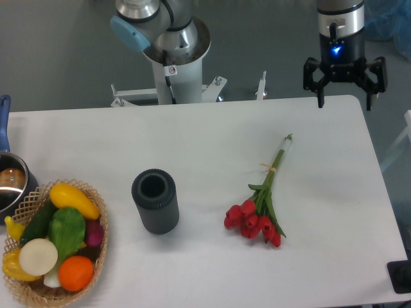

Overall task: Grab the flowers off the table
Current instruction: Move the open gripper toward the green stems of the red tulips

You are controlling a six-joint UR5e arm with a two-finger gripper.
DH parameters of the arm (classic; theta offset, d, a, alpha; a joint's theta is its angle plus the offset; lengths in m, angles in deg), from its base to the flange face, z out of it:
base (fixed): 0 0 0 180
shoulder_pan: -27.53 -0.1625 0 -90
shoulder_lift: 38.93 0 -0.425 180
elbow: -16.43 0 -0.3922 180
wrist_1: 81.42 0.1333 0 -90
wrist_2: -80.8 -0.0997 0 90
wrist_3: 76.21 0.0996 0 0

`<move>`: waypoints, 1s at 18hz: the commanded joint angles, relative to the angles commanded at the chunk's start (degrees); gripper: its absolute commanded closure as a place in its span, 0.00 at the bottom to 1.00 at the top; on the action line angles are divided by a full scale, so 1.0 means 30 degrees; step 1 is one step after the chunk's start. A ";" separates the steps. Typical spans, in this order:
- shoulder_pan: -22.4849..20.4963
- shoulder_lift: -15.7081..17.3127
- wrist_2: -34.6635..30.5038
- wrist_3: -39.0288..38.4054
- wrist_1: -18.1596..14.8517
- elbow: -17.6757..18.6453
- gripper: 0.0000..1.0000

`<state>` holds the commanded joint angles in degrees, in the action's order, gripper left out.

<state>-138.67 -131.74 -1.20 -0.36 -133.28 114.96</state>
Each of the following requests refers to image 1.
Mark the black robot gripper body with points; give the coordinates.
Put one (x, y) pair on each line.
(344, 59)

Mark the red tulip bouquet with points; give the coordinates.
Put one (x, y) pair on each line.
(256, 215)

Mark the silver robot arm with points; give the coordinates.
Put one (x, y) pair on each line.
(336, 19)

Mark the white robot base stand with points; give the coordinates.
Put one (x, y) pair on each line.
(175, 42)

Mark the blue plastic bag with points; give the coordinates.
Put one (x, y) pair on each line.
(389, 20)

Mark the dark grey ribbed vase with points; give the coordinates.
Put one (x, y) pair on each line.
(155, 196)

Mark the black device at table edge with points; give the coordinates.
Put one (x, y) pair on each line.
(399, 273)

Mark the purple radish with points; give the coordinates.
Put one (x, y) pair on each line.
(94, 233)

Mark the yellow squash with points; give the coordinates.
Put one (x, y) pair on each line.
(64, 195)

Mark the green lettuce leaf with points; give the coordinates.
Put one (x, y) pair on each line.
(66, 232)

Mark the orange fruit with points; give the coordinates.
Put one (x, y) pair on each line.
(75, 273)

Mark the dark green cucumber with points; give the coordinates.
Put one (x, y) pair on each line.
(39, 224)

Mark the white round onion slice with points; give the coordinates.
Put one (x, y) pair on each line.
(38, 257)

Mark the small yellow banana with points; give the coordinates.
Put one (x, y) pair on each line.
(14, 230)

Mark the yellow bell pepper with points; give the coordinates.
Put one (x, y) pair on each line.
(12, 268)

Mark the white frame at right edge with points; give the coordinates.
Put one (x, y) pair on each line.
(398, 146)

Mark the blue handled saucepan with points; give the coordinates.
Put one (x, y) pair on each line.
(17, 181)

